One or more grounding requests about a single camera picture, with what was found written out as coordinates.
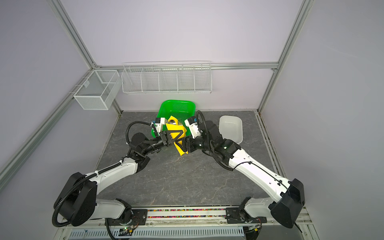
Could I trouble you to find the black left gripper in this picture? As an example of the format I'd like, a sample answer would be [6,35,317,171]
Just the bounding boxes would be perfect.
[142,130,183,156]

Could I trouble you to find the yellow paper napkin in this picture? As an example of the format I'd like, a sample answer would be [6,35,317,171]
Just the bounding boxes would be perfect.
[166,116,188,156]

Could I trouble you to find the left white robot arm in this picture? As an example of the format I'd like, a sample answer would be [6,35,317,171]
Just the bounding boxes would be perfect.
[52,122,187,228]

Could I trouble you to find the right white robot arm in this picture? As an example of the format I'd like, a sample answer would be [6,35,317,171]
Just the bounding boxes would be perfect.
[182,111,305,229]

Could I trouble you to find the green plastic basket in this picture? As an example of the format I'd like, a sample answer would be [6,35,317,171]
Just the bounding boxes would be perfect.
[157,100,196,136]

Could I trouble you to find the white plastic tray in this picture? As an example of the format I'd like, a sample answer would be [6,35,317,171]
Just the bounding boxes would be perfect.
[219,116,243,144]

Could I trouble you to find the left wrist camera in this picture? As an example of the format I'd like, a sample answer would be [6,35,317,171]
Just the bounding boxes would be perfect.
[151,118,166,133]

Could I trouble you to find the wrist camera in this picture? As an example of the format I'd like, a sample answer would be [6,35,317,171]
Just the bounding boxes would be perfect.
[151,118,166,133]
[185,116,201,139]

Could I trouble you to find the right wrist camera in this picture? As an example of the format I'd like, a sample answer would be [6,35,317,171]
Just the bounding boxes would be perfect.
[185,116,201,139]

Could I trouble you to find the white wire wall rack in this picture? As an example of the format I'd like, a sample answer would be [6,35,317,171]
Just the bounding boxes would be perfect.
[122,61,213,94]

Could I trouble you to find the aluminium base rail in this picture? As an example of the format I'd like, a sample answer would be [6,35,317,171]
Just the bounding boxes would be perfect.
[54,199,319,240]

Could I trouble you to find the white mesh wall box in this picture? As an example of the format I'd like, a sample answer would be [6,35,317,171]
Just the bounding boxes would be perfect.
[74,70,122,111]

